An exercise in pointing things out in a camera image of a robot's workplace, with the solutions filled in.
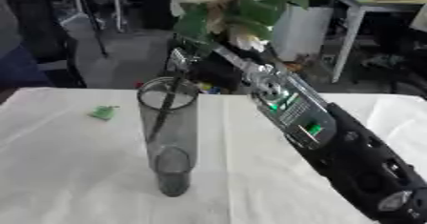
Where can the small green leaf piece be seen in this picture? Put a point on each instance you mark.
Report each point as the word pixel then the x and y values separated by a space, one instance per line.
pixel 103 112

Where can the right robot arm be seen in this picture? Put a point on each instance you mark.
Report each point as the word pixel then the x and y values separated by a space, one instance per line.
pixel 333 138

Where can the white cabinet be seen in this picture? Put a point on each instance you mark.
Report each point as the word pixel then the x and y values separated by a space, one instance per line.
pixel 303 32

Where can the black office chair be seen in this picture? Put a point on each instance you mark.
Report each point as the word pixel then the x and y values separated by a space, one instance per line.
pixel 47 43

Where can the black tripod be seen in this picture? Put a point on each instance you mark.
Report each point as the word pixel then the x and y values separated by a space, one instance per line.
pixel 92 18

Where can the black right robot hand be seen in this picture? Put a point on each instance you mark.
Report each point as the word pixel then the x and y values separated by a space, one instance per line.
pixel 222 67

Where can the white artificial flower with leaves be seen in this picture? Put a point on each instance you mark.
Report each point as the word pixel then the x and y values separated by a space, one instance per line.
pixel 244 8

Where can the grey desk with clutter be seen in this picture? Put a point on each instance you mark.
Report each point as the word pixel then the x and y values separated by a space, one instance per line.
pixel 372 4

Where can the clear glass cylinder vase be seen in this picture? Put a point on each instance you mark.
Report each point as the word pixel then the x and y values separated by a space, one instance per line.
pixel 169 138

